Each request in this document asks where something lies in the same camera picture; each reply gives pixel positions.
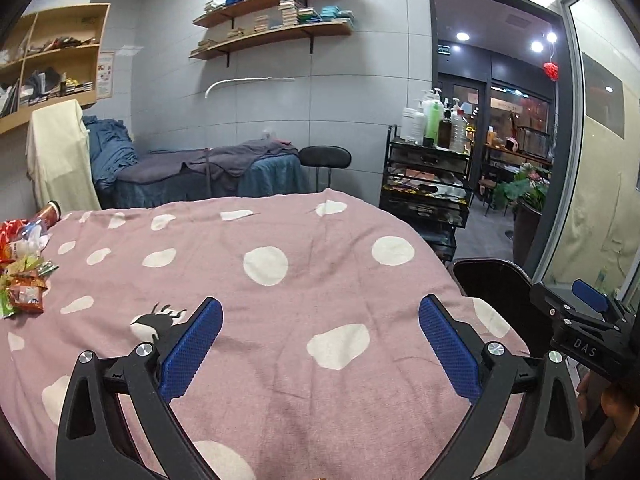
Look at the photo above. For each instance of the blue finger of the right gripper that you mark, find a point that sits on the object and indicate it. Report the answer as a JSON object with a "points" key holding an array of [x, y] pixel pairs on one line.
{"points": [[591, 296]]}

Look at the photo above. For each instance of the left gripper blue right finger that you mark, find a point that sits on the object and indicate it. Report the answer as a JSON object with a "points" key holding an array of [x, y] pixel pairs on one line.
{"points": [[457, 360]]}

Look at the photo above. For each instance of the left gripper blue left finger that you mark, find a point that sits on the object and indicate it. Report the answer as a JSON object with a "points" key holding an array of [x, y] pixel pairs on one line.
{"points": [[185, 346]]}

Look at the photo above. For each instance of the brown plastic trash bin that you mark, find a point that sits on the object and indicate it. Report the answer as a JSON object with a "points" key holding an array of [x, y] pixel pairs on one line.
{"points": [[506, 288]]}

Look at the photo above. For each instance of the person's right hand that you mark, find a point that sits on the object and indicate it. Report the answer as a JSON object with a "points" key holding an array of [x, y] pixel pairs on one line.
{"points": [[597, 395]]}

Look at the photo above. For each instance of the potted green plant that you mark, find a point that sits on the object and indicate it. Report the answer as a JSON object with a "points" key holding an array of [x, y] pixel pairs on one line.
{"points": [[526, 194]]}

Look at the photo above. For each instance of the pink polka dot blanket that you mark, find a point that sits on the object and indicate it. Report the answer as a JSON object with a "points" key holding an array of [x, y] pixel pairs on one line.
{"points": [[321, 369]]}

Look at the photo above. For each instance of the colourful snack packet pile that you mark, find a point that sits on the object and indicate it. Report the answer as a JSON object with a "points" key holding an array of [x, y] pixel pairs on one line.
{"points": [[24, 270]]}

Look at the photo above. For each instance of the black metal utility cart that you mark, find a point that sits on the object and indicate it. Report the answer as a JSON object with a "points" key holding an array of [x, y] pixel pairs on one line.
{"points": [[427, 187]]}

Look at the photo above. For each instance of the clear plastic bottle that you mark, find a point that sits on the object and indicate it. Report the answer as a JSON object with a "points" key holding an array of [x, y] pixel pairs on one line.
{"points": [[458, 128]]}

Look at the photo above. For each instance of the massage bed with blue cover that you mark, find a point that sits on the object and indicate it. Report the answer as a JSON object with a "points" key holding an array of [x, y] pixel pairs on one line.
{"points": [[255, 168]]}

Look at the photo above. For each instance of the red hanging ornament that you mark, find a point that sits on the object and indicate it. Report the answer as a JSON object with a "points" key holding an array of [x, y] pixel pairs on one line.
{"points": [[551, 69]]}

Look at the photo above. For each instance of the green plastic bottle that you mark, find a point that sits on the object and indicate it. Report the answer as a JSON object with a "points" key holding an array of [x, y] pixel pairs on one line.
{"points": [[433, 111]]}

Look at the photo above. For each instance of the pile of blue towels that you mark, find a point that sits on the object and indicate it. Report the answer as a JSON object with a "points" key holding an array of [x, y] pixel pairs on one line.
{"points": [[110, 150]]}

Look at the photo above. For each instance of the white pump bottle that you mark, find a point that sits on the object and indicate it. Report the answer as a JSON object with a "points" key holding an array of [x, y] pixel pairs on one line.
{"points": [[412, 126]]}

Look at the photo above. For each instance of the cream towel on chair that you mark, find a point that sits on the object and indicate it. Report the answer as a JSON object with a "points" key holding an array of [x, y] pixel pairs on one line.
{"points": [[58, 158]]}

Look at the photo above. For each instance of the wooden cubby shelf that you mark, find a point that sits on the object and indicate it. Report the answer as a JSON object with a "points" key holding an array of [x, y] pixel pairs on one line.
{"points": [[52, 56]]}

